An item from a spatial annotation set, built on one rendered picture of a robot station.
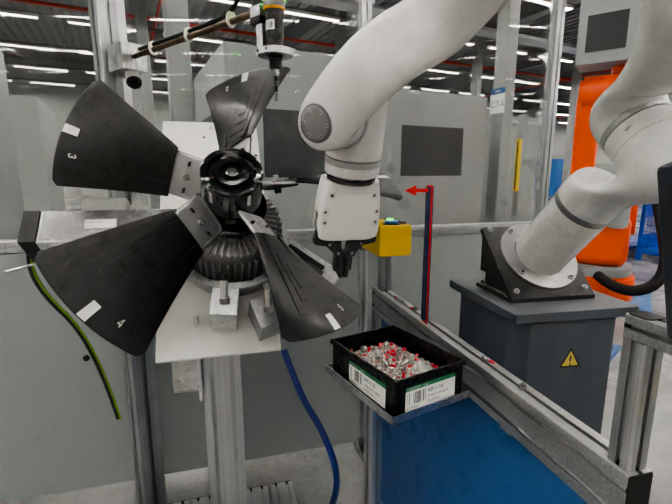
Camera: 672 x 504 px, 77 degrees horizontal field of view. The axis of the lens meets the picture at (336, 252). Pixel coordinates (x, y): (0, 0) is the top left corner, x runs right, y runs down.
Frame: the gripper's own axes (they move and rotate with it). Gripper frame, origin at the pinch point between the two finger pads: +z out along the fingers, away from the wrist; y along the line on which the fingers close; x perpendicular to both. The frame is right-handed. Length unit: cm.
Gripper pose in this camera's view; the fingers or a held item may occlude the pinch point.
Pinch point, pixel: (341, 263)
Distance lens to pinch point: 71.7
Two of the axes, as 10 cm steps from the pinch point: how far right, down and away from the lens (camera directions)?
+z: -0.9, 8.9, 4.6
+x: 2.5, 4.6, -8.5
